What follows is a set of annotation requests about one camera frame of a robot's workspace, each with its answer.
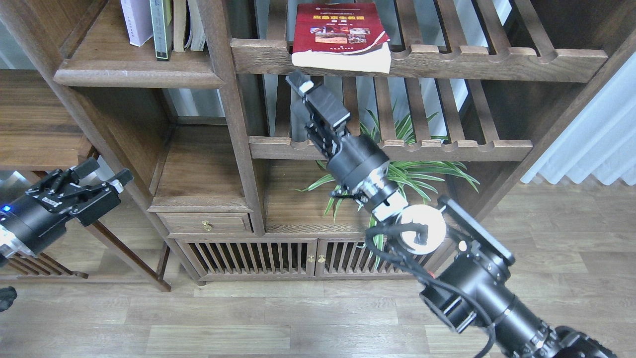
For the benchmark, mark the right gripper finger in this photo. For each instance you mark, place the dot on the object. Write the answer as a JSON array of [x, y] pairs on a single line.
[[328, 115], [300, 115]]

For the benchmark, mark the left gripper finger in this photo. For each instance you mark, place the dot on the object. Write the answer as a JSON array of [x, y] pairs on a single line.
[[95, 201], [74, 174]]

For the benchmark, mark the brass cabinet door knobs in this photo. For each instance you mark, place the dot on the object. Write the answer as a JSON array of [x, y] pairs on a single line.
[[314, 258]]

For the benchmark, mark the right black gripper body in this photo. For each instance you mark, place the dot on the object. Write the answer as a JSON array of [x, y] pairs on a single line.
[[360, 168]]

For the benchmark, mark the green grey cover book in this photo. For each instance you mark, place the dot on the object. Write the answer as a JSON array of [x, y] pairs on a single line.
[[161, 13]]

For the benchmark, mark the white lavender cover book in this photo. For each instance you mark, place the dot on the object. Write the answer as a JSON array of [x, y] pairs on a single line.
[[138, 20]]

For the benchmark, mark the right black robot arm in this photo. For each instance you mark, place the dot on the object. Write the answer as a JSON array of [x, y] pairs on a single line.
[[462, 267]]

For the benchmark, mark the upright books on shelf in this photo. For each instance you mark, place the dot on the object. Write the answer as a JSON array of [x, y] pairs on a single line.
[[188, 28]]

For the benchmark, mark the green spider plant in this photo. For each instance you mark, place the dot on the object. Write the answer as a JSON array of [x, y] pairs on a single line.
[[415, 174]]

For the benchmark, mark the wooden side table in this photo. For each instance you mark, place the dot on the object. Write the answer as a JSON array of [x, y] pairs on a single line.
[[38, 135]]

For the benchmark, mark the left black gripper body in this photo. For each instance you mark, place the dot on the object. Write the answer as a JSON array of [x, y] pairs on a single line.
[[35, 220]]

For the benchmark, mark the red cover book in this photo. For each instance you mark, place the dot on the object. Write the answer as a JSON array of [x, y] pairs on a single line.
[[341, 36]]

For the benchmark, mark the white curtain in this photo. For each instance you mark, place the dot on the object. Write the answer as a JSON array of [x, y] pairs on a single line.
[[600, 142]]

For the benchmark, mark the dark wooden bookshelf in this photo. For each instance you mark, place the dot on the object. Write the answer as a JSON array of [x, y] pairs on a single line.
[[207, 135]]

